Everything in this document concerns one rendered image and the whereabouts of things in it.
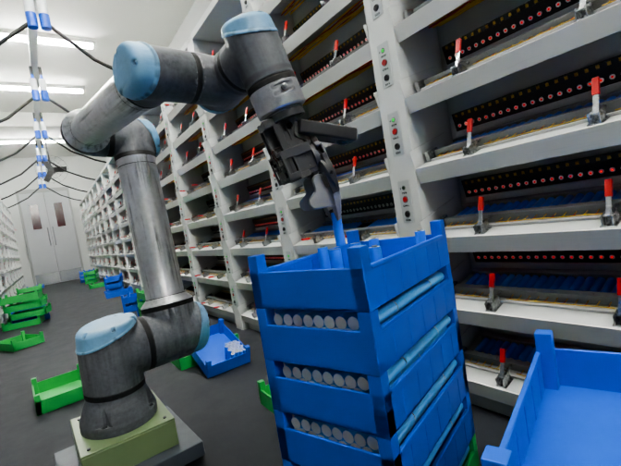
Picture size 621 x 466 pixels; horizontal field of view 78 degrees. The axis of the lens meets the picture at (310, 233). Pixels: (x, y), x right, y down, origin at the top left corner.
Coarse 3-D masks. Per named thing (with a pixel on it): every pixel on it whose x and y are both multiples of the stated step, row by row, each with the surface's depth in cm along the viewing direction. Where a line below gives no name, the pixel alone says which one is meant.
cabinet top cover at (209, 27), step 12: (216, 0) 186; (228, 0) 186; (204, 12) 198; (216, 12) 194; (228, 12) 196; (240, 12) 198; (204, 24) 204; (216, 24) 206; (192, 36) 216; (204, 36) 216; (216, 36) 218
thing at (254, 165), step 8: (248, 152) 219; (256, 152) 213; (264, 152) 171; (232, 160) 209; (248, 160) 224; (256, 160) 187; (264, 160) 173; (232, 168) 226; (240, 168) 209; (248, 168) 188; (256, 168) 182; (264, 168) 176; (216, 176) 220; (224, 176) 223; (232, 176) 204; (240, 176) 197; (248, 176) 191; (224, 184) 216
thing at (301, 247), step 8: (392, 208) 139; (344, 216) 161; (352, 216) 157; (312, 224) 172; (320, 224) 174; (296, 232) 166; (304, 232) 167; (296, 240) 166; (304, 240) 165; (312, 240) 159; (328, 240) 148; (296, 248) 164; (304, 248) 159; (312, 248) 154; (328, 248) 146
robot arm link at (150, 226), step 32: (128, 128) 112; (128, 160) 112; (128, 192) 112; (160, 192) 116; (160, 224) 113; (160, 256) 111; (160, 288) 110; (160, 320) 107; (192, 320) 112; (160, 352) 105; (192, 352) 114
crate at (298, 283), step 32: (256, 256) 57; (352, 256) 46; (384, 256) 77; (416, 256) 58; (448, 256) 69; (256, 288) 58; (288, 288) 53; (320, 288) 50; (352, 288) 47; (384, 288) 49
